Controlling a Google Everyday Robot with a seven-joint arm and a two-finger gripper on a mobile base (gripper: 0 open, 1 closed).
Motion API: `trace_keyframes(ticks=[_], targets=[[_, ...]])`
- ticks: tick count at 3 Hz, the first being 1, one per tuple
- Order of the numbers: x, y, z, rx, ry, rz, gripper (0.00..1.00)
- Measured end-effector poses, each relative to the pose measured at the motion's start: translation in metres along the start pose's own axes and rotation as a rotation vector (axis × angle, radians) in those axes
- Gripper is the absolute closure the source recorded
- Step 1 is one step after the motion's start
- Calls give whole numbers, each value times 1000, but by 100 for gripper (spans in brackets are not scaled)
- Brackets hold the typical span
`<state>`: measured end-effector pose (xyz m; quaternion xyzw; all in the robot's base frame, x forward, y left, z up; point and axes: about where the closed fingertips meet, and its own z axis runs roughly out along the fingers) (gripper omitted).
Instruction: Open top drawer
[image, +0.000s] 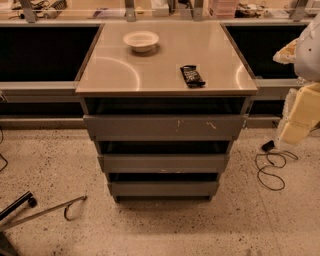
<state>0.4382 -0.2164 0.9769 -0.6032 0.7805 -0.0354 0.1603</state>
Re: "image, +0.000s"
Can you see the grey drawer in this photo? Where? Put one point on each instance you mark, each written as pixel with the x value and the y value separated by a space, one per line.
pixel 152 189
pixel 163 163
pixel 163 127

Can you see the metal stand leg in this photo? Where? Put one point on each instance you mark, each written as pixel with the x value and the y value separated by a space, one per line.
pixel 66 206

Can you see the grey drawer cabinet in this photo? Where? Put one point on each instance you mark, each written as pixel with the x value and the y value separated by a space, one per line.
pixel 120 81

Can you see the grey window rail frame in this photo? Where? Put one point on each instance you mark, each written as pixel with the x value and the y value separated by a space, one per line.
pixel 41 63

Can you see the grey middle drawer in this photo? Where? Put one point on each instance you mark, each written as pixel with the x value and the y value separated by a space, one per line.
pixel 163 163

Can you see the black snack bar wrapper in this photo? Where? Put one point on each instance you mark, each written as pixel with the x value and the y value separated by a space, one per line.
pixel 192 77

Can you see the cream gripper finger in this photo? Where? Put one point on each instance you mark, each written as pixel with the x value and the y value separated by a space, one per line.
pixel 287 54
pixel 301 113

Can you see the white bowl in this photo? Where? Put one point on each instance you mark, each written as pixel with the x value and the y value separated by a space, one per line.
pixel 141 41

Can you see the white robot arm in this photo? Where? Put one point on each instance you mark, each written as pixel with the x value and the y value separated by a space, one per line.
pixel 307 62

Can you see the grey bottom drawer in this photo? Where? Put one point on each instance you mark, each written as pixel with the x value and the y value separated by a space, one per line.
pixel 152 189

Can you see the grey top drawer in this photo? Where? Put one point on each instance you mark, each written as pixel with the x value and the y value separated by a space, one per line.
pixel 163 127

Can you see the black caster leg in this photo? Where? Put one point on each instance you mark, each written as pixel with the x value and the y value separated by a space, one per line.
pixel 26 197

